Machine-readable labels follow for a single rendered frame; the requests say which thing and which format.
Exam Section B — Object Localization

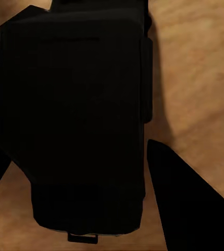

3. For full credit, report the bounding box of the digital camera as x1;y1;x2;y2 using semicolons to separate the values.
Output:
0;0;153;244

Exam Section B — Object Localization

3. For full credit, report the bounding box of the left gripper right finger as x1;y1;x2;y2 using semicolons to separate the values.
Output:
147;139;224;251

